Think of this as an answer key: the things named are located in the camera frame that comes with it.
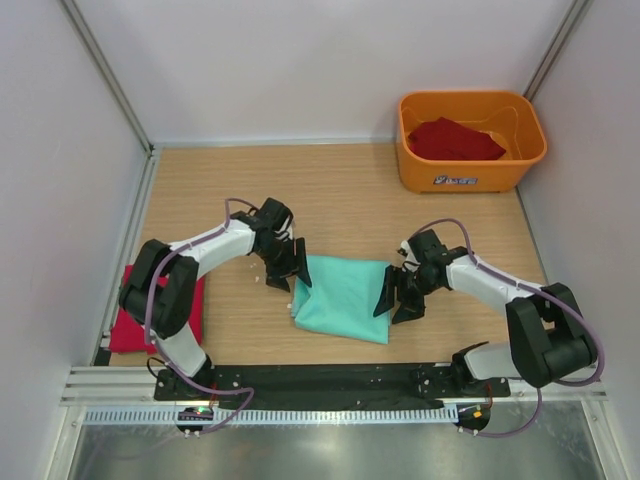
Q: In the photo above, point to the dark red t shirt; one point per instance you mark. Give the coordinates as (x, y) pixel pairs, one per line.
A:
(444, 139)

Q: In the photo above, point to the left aluminium corner post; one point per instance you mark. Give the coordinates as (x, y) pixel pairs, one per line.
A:
(101, 63)

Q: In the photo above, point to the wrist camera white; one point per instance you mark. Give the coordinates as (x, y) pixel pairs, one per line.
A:
(409, 262)
(285, 231)

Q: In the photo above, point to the folded magenta t shirt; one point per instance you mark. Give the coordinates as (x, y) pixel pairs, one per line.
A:
(127, 334)

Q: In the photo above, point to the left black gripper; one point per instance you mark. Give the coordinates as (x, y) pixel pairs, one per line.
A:
(277, 276)

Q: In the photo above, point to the white slotted cable duct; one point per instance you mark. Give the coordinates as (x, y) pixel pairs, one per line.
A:
(199, 416)

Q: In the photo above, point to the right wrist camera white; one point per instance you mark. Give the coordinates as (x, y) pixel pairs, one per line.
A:
(409, 262)

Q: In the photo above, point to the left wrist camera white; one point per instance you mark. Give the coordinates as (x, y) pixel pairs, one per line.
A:
(285, 231)

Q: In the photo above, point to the right aluminium corner post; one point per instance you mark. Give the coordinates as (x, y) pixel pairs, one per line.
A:
(577, 11)

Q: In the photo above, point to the aluminium frame rail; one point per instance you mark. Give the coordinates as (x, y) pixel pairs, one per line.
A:
(122, 385)

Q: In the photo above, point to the teal t shirt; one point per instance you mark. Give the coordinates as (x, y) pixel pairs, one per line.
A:
(342, 299)

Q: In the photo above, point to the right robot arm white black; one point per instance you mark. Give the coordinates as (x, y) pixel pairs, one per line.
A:
(548, 338)

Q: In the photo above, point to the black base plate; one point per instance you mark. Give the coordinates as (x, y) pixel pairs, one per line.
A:
(367, 387)

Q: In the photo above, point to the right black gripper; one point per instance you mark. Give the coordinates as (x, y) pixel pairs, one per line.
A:
(407, 310)

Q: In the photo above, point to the aluminium corner post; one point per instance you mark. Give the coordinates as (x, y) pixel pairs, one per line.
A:
(101, 63)
(577, 11)

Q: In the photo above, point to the orange plastic bin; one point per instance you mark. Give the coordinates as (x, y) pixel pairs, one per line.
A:
(507, 118)

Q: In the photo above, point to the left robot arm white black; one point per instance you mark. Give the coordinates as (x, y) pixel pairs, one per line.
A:
(164, 313)

